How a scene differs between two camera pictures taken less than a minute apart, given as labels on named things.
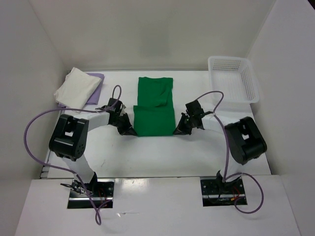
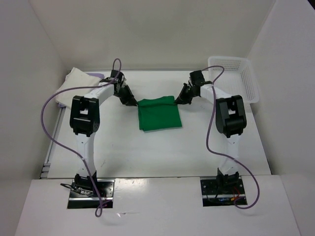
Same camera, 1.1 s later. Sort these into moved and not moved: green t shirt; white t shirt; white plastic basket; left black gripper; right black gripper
Moved: green t shirt; right black gripper; left black gripper
Not moved: white t shirt; white plastic basket
